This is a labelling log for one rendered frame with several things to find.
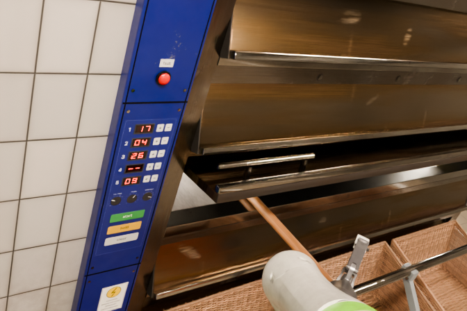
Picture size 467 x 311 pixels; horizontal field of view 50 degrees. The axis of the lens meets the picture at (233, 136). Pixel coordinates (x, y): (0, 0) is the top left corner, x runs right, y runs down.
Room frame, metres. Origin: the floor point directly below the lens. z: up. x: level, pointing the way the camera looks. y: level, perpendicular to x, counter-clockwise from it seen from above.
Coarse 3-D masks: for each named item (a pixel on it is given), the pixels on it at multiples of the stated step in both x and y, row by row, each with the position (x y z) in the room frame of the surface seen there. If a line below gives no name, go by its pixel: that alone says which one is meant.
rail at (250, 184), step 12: (420, 156) 1.56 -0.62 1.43; (432, 156) 1.60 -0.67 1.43; (444, 156) 1.65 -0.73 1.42; (336, 168) 1.27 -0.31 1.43; (348, 168) 1.30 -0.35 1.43; (360, 168) 1.33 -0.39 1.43; (372, 168) 1.37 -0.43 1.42; (240, 180) 1.04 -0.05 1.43; (252, 180) 1.06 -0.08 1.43; (264, 180) 1.08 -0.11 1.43; (276, 180) 1.10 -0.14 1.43; (288, 180) 1.13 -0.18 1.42; (300, 180) 1.16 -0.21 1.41; (228, 192) 1.00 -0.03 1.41
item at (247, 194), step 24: (312, 144) 1.46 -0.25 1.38; (336, 144) 1.52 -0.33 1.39; (360, 144) 1.58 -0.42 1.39; (384, 144) 1.64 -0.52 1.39; (408, 144) 1.71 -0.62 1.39; (432, 144) 1.78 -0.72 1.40; (456, 144) 1.86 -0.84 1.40; (192, 168) 1.08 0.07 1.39; (240, 168) 1.15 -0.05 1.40; (264, 168) 1.19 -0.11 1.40; (288, 168) 1.23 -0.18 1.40; (312, 168) 1.27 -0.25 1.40; (384, 168) 1.42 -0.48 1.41; (408, 168) 1.51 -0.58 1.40; (216, 192) 0.99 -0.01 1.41; (240, 192) 1.02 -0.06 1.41; (264, 192) 1.08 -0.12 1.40
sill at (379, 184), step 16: (384, 176) 1.83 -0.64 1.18; (400, 176) 1.88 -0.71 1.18; (416, 176) 1.93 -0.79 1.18; (432, 176) 1.99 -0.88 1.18; (448, 176) 2.09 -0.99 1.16; (288, 192) 1.47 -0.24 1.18; (304, 192) 1.50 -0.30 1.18; (320, 192) 1.54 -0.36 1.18; (336, 192) 1.57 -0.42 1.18; (352, 192) 1.62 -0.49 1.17; (368, 192) 1.70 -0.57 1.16; (192, 208) 1.20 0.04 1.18; (208, 208) 1.23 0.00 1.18; (224, 208) 1.26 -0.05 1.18; (240, 208) 1.28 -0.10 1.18; (272, 208) 1.35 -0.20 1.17; (288, 208) 1.41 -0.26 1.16; (176, 224) 1.11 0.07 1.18; (192, 224) 1.14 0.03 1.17; (208, 224) 1.18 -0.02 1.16; (224, 224) 1.23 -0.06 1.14
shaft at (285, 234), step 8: (248, 200) 1.33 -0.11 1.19; (256, 200) 1.31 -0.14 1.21; (256, 208) 1.30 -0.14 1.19; (264, 208) 1.29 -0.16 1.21; (264, 216) 1.27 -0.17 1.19; (272, 216) 1.26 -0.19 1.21; (272, 224) 1.24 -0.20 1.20; (280, 224) 1.23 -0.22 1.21; (280, 232) 1.21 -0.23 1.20; (288, 232) 1.21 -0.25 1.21; (288, 240) 1.18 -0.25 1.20; (296, 240) 1.18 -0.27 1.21; (296, 248) 1.16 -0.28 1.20; (304, 248) 1.17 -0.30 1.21; (328, 280) 1.07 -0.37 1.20
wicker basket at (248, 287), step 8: (256, 280) 1.36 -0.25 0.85; (232, 288) 1.29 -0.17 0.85; (240, 288) 1.30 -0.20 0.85; (248, 288) 1.33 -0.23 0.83; (256, 288) 1.35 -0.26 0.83; (208, 296) 1.21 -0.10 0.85; (216, 296) 1.23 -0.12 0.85; (224, 296) 1.26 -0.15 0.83; (232, 296) 1.28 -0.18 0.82; (240, 296) 1.30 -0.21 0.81; (248, 296) 1.33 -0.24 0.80; (256, 296) 1.36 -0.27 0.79; (264, 296) 1.38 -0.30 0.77; (184, 304) 1.15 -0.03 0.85; (192, 304) 1.16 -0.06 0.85; (200, 304) 1.19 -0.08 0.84; (208, 304) 1.21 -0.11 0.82; (216, 304) 1.23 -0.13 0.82; (224, 304) 1.26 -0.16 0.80; (232, 304) 1.28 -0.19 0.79; (240, 304) 1.31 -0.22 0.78; (248, 304) 1.32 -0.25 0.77; (256, 304) 1.35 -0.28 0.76; (264, 304) 1.38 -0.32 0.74
